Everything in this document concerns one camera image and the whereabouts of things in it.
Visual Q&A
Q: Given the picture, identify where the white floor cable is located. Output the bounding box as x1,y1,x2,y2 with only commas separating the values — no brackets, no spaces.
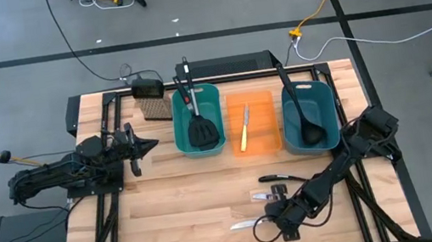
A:
292,15,432,64

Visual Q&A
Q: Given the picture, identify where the black spatula steel handle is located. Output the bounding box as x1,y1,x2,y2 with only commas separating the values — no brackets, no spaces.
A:
177,52,223,151

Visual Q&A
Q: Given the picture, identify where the knife with cream handle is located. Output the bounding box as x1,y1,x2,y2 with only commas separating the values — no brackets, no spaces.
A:
233,103,256,154

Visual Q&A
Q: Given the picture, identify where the black floor cable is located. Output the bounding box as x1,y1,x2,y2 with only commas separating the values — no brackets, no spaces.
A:
43,0,164,98

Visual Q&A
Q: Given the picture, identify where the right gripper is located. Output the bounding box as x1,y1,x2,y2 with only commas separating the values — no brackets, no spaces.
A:
261,179,320,242

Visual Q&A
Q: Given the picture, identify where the black spatula red-marked handle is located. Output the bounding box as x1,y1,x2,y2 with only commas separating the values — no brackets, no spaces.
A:
171,70,216,155

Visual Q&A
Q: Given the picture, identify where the orange translucent plastic tray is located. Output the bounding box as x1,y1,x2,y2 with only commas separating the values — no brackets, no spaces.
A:
223,87,285,160

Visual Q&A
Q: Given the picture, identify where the black table corner bracket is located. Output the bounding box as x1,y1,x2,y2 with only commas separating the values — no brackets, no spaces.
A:
61,94,87,138

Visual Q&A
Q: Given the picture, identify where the metal box grater black handle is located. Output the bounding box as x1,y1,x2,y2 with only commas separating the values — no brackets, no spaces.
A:
128,74,176,127

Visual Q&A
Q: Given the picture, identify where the yellow cord with black knob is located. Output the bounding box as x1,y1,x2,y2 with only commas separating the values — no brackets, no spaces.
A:
0,142,55,177

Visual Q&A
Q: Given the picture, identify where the silver butter knife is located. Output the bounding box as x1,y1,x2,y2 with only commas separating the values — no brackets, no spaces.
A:
229,217,267,232
251,190,280,203

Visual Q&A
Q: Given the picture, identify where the teal green plastic bin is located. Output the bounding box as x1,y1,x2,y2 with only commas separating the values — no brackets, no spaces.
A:
166,81,229,162

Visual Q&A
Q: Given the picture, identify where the dark blue plastic bin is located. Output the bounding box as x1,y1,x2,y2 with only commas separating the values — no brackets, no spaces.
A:
276,76,344,159

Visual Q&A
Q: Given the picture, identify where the black ladle white-labelled handle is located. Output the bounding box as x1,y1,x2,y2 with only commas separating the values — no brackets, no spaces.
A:
257,167,316,191

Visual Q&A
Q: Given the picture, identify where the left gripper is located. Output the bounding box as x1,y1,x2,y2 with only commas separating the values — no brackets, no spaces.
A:
109,119,164,179

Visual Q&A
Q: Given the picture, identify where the black ladle plain handle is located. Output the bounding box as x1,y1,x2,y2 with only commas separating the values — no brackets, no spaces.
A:
273,57,328,149

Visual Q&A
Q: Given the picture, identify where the black mesh computer case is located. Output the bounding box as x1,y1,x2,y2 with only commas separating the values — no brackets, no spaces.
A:
174,47,283,84

